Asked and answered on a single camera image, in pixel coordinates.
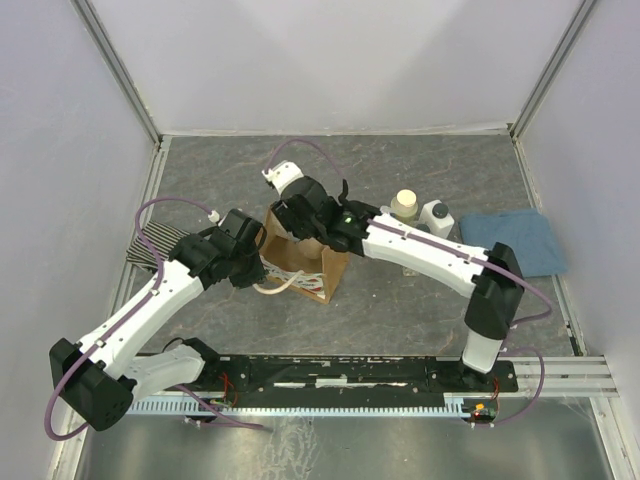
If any black white striped cloth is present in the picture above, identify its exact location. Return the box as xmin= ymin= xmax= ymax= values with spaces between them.
xmin=123 ymin=222 xmax=189 ymax=274

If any watermelon print canvas bag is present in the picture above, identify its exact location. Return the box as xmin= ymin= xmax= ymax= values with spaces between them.
xmin=260 ymin=210 xmax=349 ymax=304

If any white square bottle dark cap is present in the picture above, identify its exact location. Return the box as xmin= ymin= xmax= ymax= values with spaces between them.
xmin=418 ymin=200 xmax=455 ymax=239

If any pink beige bottle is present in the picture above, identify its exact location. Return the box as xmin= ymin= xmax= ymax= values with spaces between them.
xmin=297 ymin=238 xmax=324 ymax=260

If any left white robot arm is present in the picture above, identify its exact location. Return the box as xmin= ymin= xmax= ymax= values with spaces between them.
xmin=45 ymin=219 xmax=265 ymax=431

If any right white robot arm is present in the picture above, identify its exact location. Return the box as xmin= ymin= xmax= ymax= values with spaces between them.
xmin=264 ymin=170 xmax=524 ymax=391

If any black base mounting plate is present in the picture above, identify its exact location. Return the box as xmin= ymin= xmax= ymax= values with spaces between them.
xmin=191 ymin=355 xmax=518 ymax=394

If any blue folded cloth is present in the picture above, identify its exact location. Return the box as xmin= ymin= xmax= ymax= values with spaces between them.
xmin=459 ymin=209 xmax=568 ymax=278

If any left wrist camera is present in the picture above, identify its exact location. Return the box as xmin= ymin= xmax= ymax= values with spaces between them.
xmin=218 ymin=209 xmax=263 ymax=253

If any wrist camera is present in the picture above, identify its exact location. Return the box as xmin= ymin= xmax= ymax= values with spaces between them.
xmin=218 ymin=209 xmax=263 ymax=253
xmin=262 ymin=161 xmax=304 ymax=195

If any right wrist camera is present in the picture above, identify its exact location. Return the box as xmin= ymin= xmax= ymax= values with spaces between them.
xmin=262 ymin=161 xmax=304 ymax=195

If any light blue cable duct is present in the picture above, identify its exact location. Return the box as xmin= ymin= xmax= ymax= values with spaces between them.
xmin=126 ymin=389 xmax=488 ymax=418

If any left aluminium frame post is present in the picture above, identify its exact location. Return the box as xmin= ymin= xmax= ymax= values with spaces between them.
xmin=71 ymin=0 xmax=163 ymax=145

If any aluminium frame post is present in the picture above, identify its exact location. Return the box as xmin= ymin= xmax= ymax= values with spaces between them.
xmin=509 ymin=0 xmax=599 ymax=141
xmin=71 ymin=0 xmax=163 ymax=145

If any right aluminium frame post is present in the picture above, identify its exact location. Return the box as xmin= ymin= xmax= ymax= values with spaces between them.
xmin=509 ymin=0 xmax=599 ymax=141

